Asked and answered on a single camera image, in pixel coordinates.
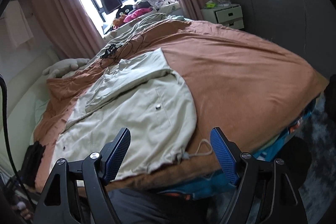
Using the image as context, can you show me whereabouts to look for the cream padded headboard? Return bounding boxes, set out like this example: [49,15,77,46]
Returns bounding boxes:
[7,50,59,168]

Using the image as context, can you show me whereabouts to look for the left pink curtain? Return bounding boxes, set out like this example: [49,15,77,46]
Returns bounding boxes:
[29,0,105,59]

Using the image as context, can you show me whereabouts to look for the brown bed blanket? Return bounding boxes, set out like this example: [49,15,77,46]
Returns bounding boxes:
[34,20,327,192]

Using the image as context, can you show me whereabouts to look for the light green pillow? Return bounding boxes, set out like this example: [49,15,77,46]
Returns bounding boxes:
[35,100,49,123]

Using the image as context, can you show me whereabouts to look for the white bedside drawer cabinet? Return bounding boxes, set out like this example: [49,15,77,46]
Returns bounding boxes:
[201,4,244,30]

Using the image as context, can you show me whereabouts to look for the grey plush toy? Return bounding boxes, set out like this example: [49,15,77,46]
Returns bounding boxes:
[42,58,89,79]

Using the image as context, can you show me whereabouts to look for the pink cloth on sill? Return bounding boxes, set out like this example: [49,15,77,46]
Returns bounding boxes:
[123,7,153,23]

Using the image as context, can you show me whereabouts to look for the cream white zip jacket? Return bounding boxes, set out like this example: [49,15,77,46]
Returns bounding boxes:
[52,49,197,180]

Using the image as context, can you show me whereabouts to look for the black cable at left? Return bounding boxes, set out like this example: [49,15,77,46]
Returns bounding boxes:
[0,74,35,209]

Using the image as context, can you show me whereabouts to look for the black cable on bed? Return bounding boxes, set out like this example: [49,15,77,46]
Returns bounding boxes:
[99,35,148,68]

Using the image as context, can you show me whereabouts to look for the dark grey wardrobe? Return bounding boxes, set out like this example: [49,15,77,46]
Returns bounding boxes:
[231,0,335,78]

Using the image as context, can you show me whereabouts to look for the cream hanging towel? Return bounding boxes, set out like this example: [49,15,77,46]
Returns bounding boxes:
[4,1,34,48]

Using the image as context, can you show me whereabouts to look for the blue cartoon bed sheet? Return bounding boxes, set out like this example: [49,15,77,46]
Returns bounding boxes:
[160,97,319,200]

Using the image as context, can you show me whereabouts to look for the black clothes on bed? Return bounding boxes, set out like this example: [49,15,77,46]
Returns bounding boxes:
[20,141,46,188]

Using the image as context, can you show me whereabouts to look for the black penguin plush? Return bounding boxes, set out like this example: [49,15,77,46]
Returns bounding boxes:
[116,5,133,18]

